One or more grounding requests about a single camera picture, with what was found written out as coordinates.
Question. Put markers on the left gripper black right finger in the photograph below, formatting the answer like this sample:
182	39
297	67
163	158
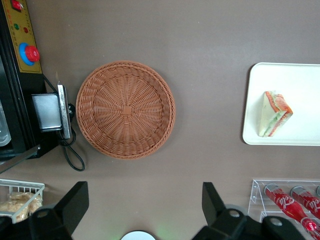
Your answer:
220	215

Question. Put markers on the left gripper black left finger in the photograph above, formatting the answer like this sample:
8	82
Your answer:
65	212

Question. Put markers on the triangular sandwich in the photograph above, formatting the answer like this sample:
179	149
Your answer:
273	115

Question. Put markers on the round brown wicker basket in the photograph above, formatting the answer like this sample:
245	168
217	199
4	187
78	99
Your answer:
125	110

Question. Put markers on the cream plastic tray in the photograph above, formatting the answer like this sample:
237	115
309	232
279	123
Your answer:
300	82

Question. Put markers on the clear acrylic bottle rack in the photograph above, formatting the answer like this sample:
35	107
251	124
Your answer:
256	197

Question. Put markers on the bagged fried snack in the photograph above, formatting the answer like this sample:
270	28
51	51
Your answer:
17	206

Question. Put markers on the red cola bottle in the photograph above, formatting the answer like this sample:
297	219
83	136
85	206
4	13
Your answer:
308	202
287	205

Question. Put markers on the black sealing machine yellow panel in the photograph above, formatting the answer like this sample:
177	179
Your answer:
17	112

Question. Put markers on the red emergency stop button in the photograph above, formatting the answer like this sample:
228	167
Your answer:
31	53

